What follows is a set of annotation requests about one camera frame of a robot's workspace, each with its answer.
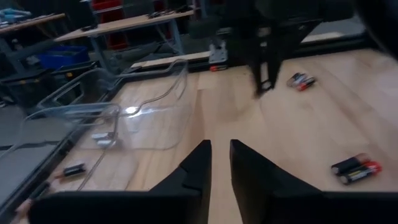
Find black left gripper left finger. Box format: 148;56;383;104
27;139;212;224

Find silver metal bracket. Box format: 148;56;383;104
208;40;228;65

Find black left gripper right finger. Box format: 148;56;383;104
229;139;398;224

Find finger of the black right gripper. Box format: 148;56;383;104
189;17;265;98
267;18;324;90

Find blue plastic tub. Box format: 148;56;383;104
36;45;90;70

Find black copper-top AA battery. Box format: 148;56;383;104
55;163;87;180
331;152;371;175

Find wooden workbench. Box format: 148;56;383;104
0;12;66;35
54;9;196;43

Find red cabinet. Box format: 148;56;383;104
91;0;129;51

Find black case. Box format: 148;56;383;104
0;68;57;108

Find grey-blue rolls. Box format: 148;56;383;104
0;8;32;23

